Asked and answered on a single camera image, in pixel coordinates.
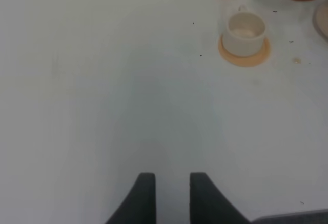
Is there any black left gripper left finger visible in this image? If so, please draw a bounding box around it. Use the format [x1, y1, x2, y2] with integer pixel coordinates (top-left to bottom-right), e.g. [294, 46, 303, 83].
[107, 173, 156, 224]

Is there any beige teapot saucer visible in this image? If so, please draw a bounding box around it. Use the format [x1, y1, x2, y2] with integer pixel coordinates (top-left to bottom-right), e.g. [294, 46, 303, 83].
[313, 0, 328, 41]

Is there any white near teacup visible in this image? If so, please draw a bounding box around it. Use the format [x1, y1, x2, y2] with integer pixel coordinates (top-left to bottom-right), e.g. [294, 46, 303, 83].
[222, 5, 267, 57]

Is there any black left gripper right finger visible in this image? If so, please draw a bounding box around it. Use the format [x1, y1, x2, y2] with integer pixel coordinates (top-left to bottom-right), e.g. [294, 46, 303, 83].
[189, 173, 250, 224]

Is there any orange near coaster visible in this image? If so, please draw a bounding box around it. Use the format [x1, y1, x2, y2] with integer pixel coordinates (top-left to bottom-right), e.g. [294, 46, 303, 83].
[218, 36, 271, 67]

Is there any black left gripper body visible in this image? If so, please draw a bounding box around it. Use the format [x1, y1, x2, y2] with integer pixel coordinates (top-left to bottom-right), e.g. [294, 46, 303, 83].
[252, 209, 327, 224]

